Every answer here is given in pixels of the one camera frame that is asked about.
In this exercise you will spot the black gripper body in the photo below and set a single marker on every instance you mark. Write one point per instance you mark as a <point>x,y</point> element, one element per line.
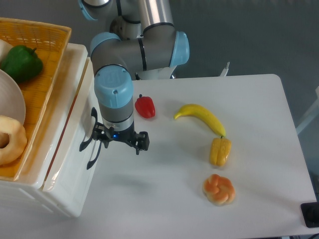
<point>128,136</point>

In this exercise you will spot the white drawer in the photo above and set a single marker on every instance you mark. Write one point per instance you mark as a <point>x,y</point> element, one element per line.
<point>68,181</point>

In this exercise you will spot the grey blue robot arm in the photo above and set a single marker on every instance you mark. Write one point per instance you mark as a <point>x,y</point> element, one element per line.
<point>116,60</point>

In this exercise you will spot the white drawer cabinet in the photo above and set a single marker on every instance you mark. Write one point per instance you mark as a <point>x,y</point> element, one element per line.
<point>27,191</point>

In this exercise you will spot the red toy bell pepper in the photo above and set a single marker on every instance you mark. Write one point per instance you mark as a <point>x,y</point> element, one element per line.
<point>144,105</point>

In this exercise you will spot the orange toy baguette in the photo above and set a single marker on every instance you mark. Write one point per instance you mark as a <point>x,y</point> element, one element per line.
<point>61,136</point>

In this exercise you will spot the yellow toy banana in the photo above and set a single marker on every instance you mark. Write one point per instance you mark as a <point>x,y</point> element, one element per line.
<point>205,115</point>

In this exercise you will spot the yellow toy bell pepper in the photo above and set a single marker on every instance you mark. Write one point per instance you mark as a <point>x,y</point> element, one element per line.
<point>219,152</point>

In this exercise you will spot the beige toy donut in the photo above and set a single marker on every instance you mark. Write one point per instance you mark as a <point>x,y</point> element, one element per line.
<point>16,139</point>

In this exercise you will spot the orange knotted bread roll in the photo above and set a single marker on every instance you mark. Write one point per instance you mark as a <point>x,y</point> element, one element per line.
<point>219,190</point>

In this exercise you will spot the white plate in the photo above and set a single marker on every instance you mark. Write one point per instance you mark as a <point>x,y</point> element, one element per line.
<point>12,102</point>

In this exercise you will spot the green toy bell pepper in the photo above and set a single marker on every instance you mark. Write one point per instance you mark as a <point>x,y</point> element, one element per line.
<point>22,64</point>

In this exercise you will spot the yellow woven basket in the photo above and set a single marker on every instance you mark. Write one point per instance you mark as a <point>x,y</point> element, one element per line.
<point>50,40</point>

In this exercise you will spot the white toy radish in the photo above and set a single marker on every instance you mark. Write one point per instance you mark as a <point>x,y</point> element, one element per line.
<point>4,49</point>

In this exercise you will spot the black device at edge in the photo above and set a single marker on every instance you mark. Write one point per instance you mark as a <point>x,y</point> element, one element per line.
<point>310,212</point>

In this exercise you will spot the lower drawer black handle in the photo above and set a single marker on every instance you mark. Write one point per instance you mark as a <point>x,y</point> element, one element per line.
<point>91,163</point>

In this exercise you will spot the white cable plug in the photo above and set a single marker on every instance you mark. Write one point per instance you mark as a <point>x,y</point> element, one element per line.
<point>225,70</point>

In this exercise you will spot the white frame at right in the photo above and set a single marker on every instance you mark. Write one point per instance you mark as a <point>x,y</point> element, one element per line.
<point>311,113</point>

